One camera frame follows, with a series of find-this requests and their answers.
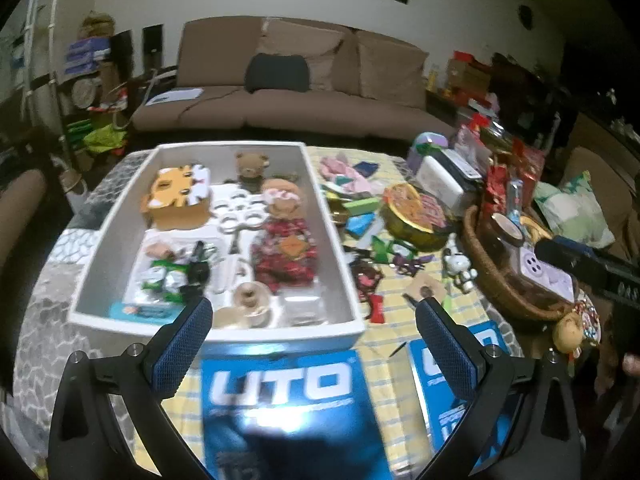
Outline wicker basket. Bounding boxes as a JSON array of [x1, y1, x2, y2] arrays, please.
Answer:
[[462, 204, 582, 322]]

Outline brown armchair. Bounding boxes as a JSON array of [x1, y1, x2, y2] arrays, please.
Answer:
[[0, 167, 49, 271]]

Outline white storage box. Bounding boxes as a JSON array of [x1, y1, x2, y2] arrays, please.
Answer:
[[67, 141, 368, 352]]

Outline small tan plush toy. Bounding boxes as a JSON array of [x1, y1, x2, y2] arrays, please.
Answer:
[[551, 310, 585, 358]]

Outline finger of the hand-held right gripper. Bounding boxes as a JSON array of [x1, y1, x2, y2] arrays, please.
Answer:
[[534, 236, 640, 309]]

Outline orange tiger pouch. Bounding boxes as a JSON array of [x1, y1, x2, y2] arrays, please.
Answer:
[[140, 164, 213, 232]]

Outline pile of red snack packets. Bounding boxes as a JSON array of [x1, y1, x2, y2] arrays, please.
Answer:
[[482, 137, 547, 213]]

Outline brown sofa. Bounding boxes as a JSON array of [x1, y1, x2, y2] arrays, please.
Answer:
[[131, 16, 457, 142]]

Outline black key fob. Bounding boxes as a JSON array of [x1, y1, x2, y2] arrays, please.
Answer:
[[181, 241, 210, 302]]

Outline purple eyelash curler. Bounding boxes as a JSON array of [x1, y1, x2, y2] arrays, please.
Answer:
[[392, 251, 432, 277]]

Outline green snack packet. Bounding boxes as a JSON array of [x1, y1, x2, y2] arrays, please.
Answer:
[[372, 236, 403, 264]]

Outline lilac lidded container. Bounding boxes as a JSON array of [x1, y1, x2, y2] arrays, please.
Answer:
[[409, 131, 452, 173]]

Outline green case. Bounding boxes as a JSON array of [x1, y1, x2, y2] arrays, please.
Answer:
[[349, 196, 385, 217]]

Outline instant noodle bowl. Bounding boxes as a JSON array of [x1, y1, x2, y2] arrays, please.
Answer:
[[381, 183, 457, 254]]

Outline blue book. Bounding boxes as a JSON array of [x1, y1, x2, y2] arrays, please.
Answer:
[[200, 349, 392, 480], [409, 322, 507, 480]]

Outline blue packet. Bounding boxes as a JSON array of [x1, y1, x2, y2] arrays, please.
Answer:
[[346, 212, 379, 239]]

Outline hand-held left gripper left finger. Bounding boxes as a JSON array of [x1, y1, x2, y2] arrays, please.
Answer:
[[47, 295, 216, 480]]

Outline brown paper packet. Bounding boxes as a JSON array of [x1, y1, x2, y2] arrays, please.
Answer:
[[404, 274, 447, 308]]

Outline white clothes rack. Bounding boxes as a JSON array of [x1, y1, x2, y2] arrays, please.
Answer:
[[17, 0, 73, 131]]

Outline black cushion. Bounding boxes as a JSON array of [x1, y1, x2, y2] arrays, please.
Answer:
[[244, 53, 311, 94]]

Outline green candy packets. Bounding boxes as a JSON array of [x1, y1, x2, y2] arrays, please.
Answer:
[[141, 255, 201, 307]]

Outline green white cushion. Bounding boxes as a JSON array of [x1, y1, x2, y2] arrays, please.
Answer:
[[532, 170, 617, 250]]

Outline white cat figurine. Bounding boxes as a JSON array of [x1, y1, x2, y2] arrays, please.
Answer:
[[441, 234, 479, 295]]

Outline white ring holder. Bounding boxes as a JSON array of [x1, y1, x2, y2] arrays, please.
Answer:
[[212, 187, 267, 236]]

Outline brown plush doll pink bow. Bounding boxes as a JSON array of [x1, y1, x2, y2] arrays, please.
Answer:
[[262, 176, 304, 219]]

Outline brown teddy bear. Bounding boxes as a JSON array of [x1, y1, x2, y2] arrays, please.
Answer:
[[235, 151, 272, 182]]

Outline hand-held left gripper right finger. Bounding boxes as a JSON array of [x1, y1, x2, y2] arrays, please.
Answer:
[[415, 296, 586, 480]]

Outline white rectangular case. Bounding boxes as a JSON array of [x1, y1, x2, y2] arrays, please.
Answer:
[[415, 151, 485, 212]]

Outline stack of blue boxes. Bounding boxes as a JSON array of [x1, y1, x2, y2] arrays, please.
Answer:
[[64, 36, 112, 77]]

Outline white tube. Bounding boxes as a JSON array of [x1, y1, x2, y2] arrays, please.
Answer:
[[356, 224, 385, 256]]

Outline tan tape roll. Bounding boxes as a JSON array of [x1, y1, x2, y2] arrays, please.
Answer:
[[215, 281, 275, 331]]

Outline green plastic bag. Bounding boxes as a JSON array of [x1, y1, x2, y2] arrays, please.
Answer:
[[82, 121, 127, 157]]

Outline pink plush toy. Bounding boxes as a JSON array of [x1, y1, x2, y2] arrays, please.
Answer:
[[320, 156, 375, 194]]

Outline white paper sheet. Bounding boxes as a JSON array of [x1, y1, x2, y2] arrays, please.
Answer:
[[147, 87, 205, 107]]

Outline grey pebble-print desktop cover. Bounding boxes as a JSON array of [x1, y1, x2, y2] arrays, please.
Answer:
[[12, 152, 156, 461]]

